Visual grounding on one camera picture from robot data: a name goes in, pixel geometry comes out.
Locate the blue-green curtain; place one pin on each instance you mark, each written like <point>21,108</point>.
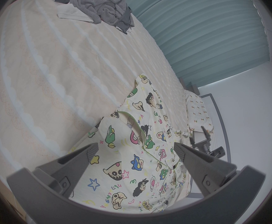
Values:
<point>208,31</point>

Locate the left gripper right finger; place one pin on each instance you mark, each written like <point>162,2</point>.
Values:
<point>203,171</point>

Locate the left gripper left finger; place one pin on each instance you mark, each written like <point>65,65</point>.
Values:
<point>66,169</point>

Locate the pile of clothes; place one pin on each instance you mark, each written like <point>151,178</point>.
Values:
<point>98,6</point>

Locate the white printed pyjama top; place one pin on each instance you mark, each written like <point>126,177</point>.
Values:
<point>136,167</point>

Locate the white printed pillow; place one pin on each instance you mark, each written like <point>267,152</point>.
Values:
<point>200,111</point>

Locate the bed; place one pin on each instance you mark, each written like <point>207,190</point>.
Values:
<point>45,78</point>

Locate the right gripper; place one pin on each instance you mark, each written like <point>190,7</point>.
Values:
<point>201,143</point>

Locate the grey bedside table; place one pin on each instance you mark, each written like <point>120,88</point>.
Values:
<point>192,87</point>

